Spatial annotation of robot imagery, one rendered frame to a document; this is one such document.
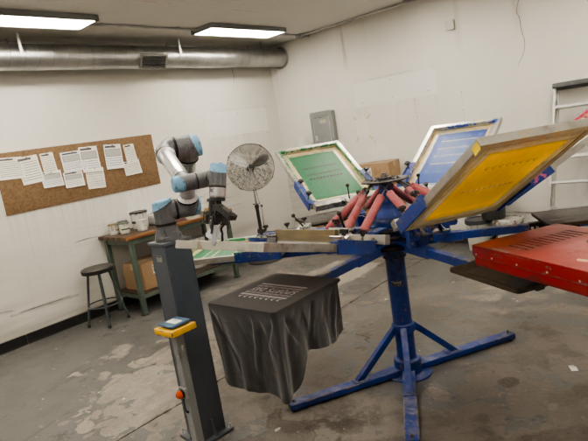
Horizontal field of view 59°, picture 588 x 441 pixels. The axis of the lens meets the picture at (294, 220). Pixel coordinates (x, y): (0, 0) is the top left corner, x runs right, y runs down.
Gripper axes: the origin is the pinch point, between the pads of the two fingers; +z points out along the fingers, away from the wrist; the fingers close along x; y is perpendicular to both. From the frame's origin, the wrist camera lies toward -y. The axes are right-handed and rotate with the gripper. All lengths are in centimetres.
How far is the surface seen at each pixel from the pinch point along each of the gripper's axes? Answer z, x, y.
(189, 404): 71, 5, 10
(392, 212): -21, -135, -5
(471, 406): 90, -146, -52
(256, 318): 32.3, -13.2, -11.3
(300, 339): 42, -32, -21
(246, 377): 62, -22, 4
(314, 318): 34, -41, -21
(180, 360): 51, 11, 10
